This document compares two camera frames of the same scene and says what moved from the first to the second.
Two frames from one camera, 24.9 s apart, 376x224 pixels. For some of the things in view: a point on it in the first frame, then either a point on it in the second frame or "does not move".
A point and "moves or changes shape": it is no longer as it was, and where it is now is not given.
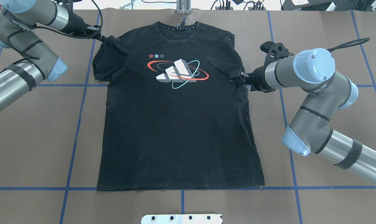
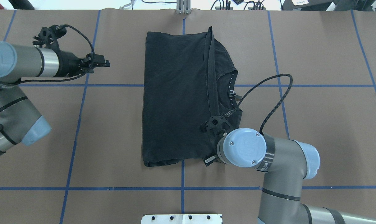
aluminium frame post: [183, 7] does not move
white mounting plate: [183, 218] does not move
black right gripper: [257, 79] to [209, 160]
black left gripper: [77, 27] to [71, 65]
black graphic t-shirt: [173, 119] moves or changes shape
